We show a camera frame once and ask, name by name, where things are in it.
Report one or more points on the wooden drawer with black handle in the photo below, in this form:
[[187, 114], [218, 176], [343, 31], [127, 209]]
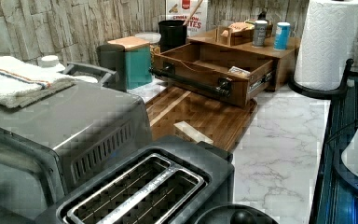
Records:
[[203, 68]]

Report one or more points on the small packet in drawer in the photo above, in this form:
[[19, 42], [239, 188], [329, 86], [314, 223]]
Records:
[[238, 71]]

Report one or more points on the wooden drawer cabinet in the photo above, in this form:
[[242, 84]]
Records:
[[284, 60]]

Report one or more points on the wooden cutting board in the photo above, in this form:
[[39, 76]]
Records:
[[223, 123]]

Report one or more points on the teal canister with wooden lid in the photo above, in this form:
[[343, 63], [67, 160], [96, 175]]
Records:
[[137, 60]]

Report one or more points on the black two-slot toaster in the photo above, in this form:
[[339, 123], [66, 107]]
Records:
[[170, 181]]

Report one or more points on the white lidded jar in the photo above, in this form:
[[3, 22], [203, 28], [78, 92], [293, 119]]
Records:
[[153, 38]]

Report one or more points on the black utensil cup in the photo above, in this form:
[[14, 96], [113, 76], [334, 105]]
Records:
[[173, 34]]

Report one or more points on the cinnamon cereal box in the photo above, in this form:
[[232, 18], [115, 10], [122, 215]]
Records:
[[181, 9]]

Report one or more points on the wooden napkin holder box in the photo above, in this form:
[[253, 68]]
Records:
[[239, 33]]

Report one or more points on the grey spice shaker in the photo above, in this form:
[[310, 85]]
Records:
[[259, 33]]

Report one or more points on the black round knob lid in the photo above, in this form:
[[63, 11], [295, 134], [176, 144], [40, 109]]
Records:
[[234, 214]]

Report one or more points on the blue salt can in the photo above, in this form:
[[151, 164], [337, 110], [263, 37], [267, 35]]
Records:
[[282, 35]]

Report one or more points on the black paper towel holder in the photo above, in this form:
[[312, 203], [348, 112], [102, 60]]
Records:
[[324, 95]]

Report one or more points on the white bottle cap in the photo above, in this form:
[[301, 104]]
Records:
[[52, 63]]

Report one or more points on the silver toaster oven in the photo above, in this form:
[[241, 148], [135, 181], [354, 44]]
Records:
[[51, 147]]

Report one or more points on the folded white striped towel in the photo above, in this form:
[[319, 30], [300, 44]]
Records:
[[22, 83]]

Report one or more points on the white paper towel roll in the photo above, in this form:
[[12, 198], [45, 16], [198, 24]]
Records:
[[326, 44]]

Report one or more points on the dark grey appliance with handle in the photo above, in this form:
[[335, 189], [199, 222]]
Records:
[[110, 68]]

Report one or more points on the wooden spoon handle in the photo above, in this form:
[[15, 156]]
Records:
[[191, 14]]

